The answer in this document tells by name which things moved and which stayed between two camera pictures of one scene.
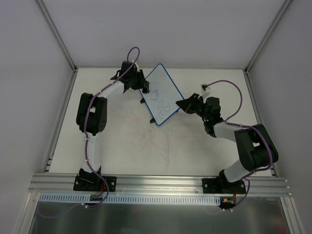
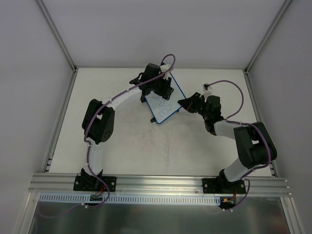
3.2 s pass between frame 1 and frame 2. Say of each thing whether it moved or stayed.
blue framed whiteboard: stayed
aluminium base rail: stayed
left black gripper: moved
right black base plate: stayed
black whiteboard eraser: moved
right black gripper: stayed
